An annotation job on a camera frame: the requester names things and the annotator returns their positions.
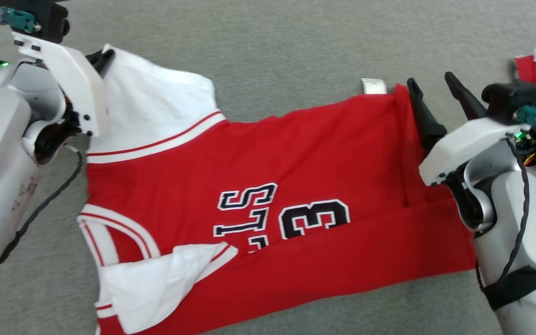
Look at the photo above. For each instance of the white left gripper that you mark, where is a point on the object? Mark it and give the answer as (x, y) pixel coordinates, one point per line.
(77, 83)

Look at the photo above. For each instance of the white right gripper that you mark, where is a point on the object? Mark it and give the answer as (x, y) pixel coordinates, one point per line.
(463, 144)

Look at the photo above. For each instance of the red Bulls basketball jersey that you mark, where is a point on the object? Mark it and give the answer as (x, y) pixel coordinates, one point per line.
(319, 153)

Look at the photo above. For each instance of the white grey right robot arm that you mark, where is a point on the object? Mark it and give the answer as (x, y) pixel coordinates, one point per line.
(528, 223)

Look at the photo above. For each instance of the grey fabric sofa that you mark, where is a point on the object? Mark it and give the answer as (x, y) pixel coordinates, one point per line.
(272, 46)

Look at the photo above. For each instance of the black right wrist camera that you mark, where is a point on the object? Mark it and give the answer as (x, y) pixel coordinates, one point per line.
(510, 100)

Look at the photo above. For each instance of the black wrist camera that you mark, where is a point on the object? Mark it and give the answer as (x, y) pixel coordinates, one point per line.
(49, 18)
(510, 100)

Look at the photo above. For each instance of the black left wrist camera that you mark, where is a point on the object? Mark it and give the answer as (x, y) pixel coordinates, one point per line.
(49, 18)

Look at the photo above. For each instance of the teal left camera connector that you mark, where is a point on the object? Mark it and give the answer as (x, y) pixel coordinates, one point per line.
(14, 18)

